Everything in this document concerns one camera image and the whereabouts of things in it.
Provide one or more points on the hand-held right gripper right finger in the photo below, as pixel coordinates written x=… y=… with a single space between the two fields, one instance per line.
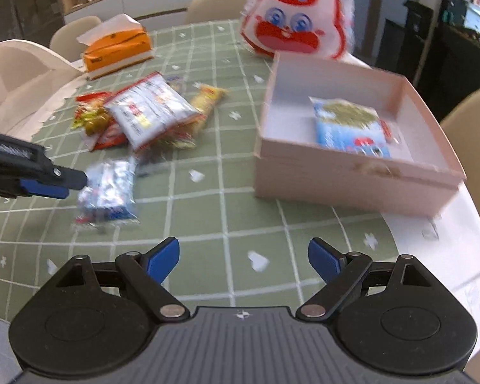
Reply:
x=324 y=260

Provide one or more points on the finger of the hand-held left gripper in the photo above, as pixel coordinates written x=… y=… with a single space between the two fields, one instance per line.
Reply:
x=60 y=180

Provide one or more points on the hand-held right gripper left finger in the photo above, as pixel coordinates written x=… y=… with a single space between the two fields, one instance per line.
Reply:
x=163 y=259

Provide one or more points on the blue white candy packet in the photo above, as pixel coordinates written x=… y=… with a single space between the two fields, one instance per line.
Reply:
x=106 y=192

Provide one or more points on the green olive snack packet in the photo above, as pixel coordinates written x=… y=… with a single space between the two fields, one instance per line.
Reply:
x=96 y=122

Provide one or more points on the pink cardboard box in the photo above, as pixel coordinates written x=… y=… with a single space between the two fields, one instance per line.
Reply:
x=344 y=168

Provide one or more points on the white red snack packet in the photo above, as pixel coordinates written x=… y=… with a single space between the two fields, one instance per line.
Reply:
x=154 y=110

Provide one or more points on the blue green snack packet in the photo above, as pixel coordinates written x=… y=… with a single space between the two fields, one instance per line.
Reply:
x=350 y=126

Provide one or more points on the yellow snack packet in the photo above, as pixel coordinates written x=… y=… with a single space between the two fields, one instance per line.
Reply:
x=208 y=98

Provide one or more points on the beige chair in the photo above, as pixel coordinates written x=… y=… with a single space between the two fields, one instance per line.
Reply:
x=20 y=76
x=474 y=160
x=216 y=6
x=74 y=36

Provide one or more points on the green checked tablecloth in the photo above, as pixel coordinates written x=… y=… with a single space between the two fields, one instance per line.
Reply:
x=232 y=160

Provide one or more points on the orange tissue pack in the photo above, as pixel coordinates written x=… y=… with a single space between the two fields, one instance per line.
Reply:
x=118 y=50

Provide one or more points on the beige chair back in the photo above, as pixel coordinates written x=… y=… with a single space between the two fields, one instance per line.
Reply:
x=216 y=6

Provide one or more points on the black cabinet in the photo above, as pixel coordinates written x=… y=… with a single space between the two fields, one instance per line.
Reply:
x=444 y=56

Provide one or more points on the rabbit face snack bag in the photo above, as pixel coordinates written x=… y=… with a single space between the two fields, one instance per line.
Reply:
x=300 y=12

